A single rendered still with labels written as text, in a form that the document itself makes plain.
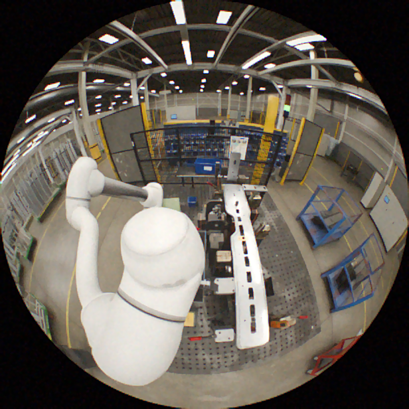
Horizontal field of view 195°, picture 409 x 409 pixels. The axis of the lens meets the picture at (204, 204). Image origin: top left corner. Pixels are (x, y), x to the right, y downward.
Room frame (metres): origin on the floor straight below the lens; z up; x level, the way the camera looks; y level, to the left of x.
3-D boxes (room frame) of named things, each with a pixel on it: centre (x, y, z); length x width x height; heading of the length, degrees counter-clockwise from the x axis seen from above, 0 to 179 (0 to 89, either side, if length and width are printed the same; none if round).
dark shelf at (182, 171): (1.31, -0.10, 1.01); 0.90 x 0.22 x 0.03; 89
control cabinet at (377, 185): (1.78, -9.18, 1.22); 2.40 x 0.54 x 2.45; 90
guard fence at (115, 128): (2.46, 1.77, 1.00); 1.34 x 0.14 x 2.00; 93
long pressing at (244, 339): (0.38, -0.28, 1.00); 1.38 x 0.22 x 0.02; 179
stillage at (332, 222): (0.96, -2.63, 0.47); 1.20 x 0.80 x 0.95; 92
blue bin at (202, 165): (1.31, -0.04, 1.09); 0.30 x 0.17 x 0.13; 83
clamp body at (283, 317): (-0.19, -0.45, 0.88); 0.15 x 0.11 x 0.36; 89
